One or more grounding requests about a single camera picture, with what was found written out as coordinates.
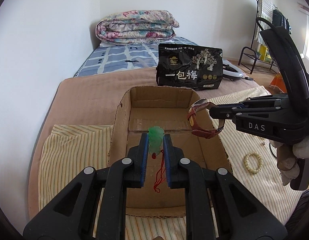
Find red leather strap watch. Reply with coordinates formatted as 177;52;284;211
187;99;225;139

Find cream bead bracelet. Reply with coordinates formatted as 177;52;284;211
243;151;264;175

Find green jade pendant red cord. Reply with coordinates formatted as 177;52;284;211
147;126;168;194

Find right gloved hand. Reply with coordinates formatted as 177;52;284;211
270;136;309;186

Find orange bag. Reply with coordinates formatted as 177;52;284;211
269;72;287;93

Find black metal clothes rack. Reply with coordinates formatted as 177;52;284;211
238;0;291;74

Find black snack bag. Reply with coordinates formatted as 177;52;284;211
156;43;223;90

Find yellow green box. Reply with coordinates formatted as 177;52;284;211
258;44;272;63

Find striped yellow cloth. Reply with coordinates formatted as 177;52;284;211
38;87;301;239

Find brown cardboard box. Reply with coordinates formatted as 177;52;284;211
107;85;233;218

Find dark green hanging clothes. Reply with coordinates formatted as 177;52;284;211
272;9;291;34

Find striped towel on rack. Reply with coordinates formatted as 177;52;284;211
254;0;275;44

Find brown blanket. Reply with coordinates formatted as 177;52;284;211
28;68;267;217

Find floral folded quilt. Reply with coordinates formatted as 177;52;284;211
95;10;179;45

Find blue checkered mattress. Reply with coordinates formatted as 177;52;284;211
73;36;207;78

